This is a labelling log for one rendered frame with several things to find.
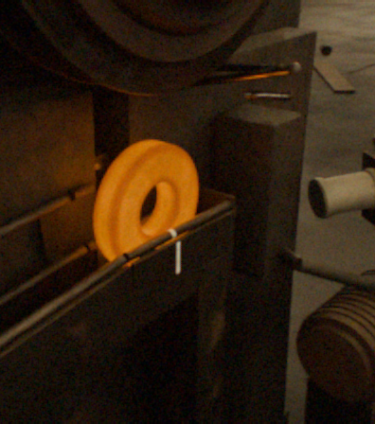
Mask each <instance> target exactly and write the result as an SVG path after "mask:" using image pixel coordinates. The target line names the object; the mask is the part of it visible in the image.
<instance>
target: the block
mask: <svg viewBox="0 0 375 424"><path fill-rule="evenodd" d="M302 126H303V118H302V115H301V114H299V113H297V112H294V113H293V112H288V111H283V110H279V109H274V108H269V107H264V106H259V105H255V104H251V103H246V104H243V105H241V106H238V107H235V108H232V109H229V110H226V111H224V112H221V113H219V114H218V117H217V122H216V147H215V172H214V190H217V191H221V192H222V193H225V194H228V195H232V196H235V206H236V215H235V217H234V232H235V233H234V249H233V268H232V271H235V272H237V273H240V274H244V275H246V276H249V277H251V278H252V279H254V280H257V281H258V282H265V281H268V280H269V279H271V278H272V277H274V276H275V275H277V274H278V273H280V272H281V271H283V270H284V269H286V268H287V267H288V265H286V264H285V263H284V262H282V261H281V260H279V259H278V257H277V254H278V250H279V249H280V248H281V246H283V247H287V248H288V249H289V250H291V251H292V245H293V233H294V223H295V202H296V192H297V180H298V170H299V158H300V148H301V137H302Z"/></svg>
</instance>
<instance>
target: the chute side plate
mask: <svg viewBox="0 0 375 424"><path fill-rule="evenodd" d="M234 214H235V211H234V210H229V211H228V212H226V213H224V214H223V215H221V216H220V217H219V218H217V219H215V220H213V221H210V222H208V223H206V224H204V225H202V226H200V227H198V228H197V229H195V230H191V231H189V232H187V233H185V234H184V235H182V236H181V237H179V238H176V239H174V240H172V241H170V242H168V243H166V244H165V245H163V246H162V247H160V248H158V249H156V250H155V251H153V252H151V253H149V254H147V255H145V256H143V257H141V258H139V259H137V260H136V261H134V262H132V263H131V267H130V266H128V265H127V266H125V267H124V268H122V269H121V270H119V271H118V272H116V273H115V274H113V275H112V276H111V277H109V278H108V279H106V280H105V281H103V282H102V283H100V284H98V285H97V286H95V287H94V288H93V289H92V290H90V291H89V292H87V293H86V294H84V295H83V296H81V297H80V298H78V299H77V300H75V301H74V302H72V303H71V304H69V305H68V306H66V308H65V309H63V310H62V311H60V312H59V313H57V314H56V315H54V316H53V317H51V318H50V319H48V320H47V321H45V322H44V323H42V324H41V325H40V326H38V327H35V328H34V330H32V331H31V332H29V333H28V334H27V335H26V336H24V337H23V338H21V339H20V340H18V341H17V342H15V343H14V344H12V345H11V346H10V347H8V348H7V349H5V350H4V351H2V352H1V353H0V424H24V423H25V421H27V420H28V419H29V418H30V417H32V416H33V415H34V414H36V412H38V411H39V410H41V409H42V408H43V407H44V406H45V405H46V404H47V402H49V401H50V400H51V399H52V398H54V397H55V396H58V395H59V394H60V393H61V392H62V391H63V390H64V389H65V388H66V387H68V386H69V385H70V384H72V383H73V382H74V381H75V380H77V379H78V377H80V376H81V375H82V374H83V373H85V372H86V371H87V370H88V369H90V368H91V367H92V366H95V365H96V364H97V363H98V362H99V361H100V360H101V359H103V358H104V357H105V356H106V355H108V354H109V353H110V352H111V351H113V350H114V349H115V348H117V347H118V346H119V345H121V344H122V343H123V342H125V341H126V340H127V338H128V337H130V336H131V335H132V334H133V333H135V332H136V331H137V330H139V329H141V328H142V327H143V326H145V325H146V324H148V323H150V322H151V321H153V320H154V319H156V318H157V317H159V316H161V315H162V314H164V313H165V312H167V311H168V310H170V309H171V308H173V307H174V306H176V305H177V304H179V303H180V302H182V301H184V300H185V299H187V298H188V297H190V296H191V295H192V294H194V293H195V292H197V291H198V272H199V269H200V268H202V267H203V266H205V265H206V264H207V263H209V262H210V261H212V260H214V259H215V258H217V257H219V256H221V255H223V254H224V253H227V266H226V272H227V273H228V272H229V271H231V270H232V268H233V249H234ZM179 241H180V272H179V273H178V274H177V273H176V243H177V242H179Z"/></svg>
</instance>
